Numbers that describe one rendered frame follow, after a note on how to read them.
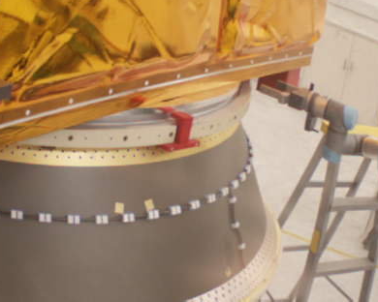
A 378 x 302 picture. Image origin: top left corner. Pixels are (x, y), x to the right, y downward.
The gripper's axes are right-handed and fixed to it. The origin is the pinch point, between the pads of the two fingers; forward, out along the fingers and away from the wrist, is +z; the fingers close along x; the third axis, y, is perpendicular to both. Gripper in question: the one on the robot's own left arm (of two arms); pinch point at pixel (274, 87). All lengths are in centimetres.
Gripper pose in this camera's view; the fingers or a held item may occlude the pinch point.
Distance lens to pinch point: 232.5
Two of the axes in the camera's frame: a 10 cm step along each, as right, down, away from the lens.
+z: -8.3, -3.3, 4.5
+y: 2.0, -9.3, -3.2
